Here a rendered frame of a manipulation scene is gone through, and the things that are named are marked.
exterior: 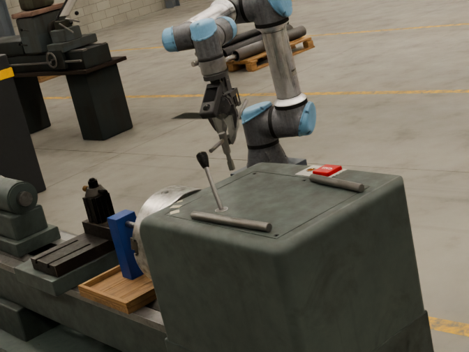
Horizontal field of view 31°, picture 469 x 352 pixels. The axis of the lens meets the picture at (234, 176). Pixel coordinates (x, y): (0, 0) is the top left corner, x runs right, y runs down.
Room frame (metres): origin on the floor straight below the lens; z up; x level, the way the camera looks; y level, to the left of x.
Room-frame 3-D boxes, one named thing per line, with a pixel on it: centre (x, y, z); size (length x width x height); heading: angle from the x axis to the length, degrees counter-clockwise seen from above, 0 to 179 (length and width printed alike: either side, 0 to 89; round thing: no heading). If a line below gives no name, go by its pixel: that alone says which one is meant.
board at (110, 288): (2.71, 0.37, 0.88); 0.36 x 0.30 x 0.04; 128
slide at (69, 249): (2.98, 0.57, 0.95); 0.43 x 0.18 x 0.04; 128
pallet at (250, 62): (11.40, -0.71, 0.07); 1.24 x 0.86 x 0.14; 130
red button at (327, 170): (2.26, -0.26, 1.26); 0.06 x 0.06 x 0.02; 38
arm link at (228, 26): (2.52, -0.04, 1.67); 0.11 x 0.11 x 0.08; 63
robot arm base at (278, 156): (2.95, -0.13, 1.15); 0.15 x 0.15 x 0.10
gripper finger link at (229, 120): (2.42, -0.03, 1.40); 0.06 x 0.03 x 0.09; 155
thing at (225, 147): (2.37, 0.01, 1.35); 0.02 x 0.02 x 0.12
